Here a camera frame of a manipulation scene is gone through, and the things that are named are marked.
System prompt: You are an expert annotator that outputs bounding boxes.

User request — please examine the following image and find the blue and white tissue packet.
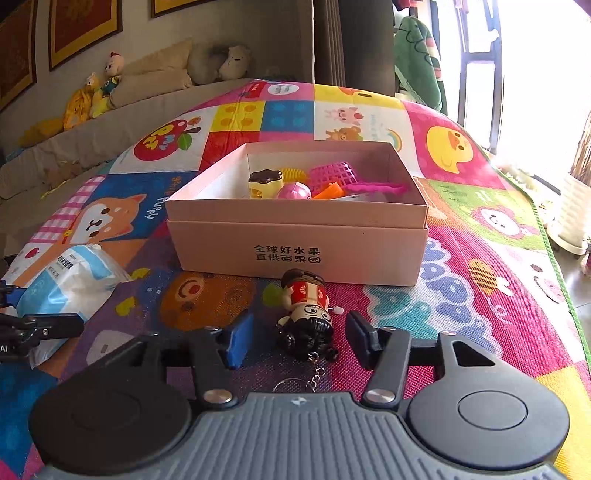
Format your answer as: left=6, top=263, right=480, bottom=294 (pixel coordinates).
left=16, top=243, right=135, bottom=370

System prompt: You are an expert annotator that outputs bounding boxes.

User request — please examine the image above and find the grey plush neck pillow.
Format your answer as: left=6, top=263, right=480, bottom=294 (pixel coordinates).
left=187, top=43, right=253, bottom=86

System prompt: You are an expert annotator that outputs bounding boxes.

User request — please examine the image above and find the pink round toy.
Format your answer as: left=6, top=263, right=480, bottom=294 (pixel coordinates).
left=276, top=181, right=311, bottom=203

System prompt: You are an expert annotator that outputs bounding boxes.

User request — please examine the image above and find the orange plastic toy scoop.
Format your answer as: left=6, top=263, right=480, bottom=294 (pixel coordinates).
left=311, top=181, right=347, bottom=200

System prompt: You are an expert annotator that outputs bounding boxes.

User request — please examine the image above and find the pink and yellow cupcake toy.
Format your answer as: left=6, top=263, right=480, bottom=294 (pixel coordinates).
left=247, top=169, right=284, bottom=200

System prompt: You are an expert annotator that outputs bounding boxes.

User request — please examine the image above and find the pink plastic toy basket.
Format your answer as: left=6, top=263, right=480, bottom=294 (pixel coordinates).
left=307, top=161, right=412, bottom=195

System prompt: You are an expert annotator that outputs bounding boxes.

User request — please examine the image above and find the dried plant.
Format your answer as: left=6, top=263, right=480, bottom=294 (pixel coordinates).
left=570, top=131, right=591, bottom=186

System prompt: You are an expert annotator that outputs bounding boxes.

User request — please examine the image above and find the colourful printed play mat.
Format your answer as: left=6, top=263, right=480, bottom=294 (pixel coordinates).
left=0, top=78, right=581, bottom=480

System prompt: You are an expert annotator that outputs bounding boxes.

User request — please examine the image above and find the grey brown curtain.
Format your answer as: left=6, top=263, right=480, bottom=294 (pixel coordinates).
left=295, top=0, right=398, bottom=98

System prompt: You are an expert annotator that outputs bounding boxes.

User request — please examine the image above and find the green printed blanket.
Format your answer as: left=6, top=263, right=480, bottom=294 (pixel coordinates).
left=394, top=16, right=449, bottom=116

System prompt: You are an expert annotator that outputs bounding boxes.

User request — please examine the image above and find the beige pillow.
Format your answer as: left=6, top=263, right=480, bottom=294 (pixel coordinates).
left=113, top=39, right=195, bottom=110

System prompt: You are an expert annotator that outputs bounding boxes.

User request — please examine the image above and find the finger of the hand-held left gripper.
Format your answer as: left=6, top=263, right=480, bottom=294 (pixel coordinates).
left=0, top=281, right=29, bottom=311
left=8, top=313, right=85, bottom=345

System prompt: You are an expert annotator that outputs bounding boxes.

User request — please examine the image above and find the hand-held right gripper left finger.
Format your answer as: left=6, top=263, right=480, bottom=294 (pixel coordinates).
left=134, top=308, right=256, bottom=408

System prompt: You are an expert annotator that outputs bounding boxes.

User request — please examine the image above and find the white plant pot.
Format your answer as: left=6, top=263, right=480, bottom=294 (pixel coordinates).
left=551, top=172, right=591, bottom=255

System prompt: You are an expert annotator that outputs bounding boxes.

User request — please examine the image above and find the pink cardboard box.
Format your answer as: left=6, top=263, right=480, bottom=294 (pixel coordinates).
left=164, top=141, right=430, bottom=288

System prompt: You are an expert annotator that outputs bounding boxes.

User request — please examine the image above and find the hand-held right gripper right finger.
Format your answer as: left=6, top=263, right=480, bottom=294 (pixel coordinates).
left=346, top=310, right=502, bottom=409

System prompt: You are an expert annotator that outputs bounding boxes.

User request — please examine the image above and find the yellow plush toy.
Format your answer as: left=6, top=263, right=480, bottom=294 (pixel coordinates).
left=62, top=71, right=100, bottom=133

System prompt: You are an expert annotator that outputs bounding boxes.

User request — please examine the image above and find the plush doll with red hat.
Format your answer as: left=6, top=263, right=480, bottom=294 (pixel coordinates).
left=89, top=50, right=126, bottom=119

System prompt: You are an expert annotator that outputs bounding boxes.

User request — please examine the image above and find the wind-up doll keychain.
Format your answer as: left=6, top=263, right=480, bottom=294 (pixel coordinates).
left=271, top=268, right=345, bottom=394

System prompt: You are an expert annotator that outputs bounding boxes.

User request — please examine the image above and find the framed wall picture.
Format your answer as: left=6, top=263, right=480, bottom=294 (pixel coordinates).
left=152, top=0, right=223, bottom=18
left=0, top=0, right=38, bottom=112
left=48, top=0, right=123, bottom=71

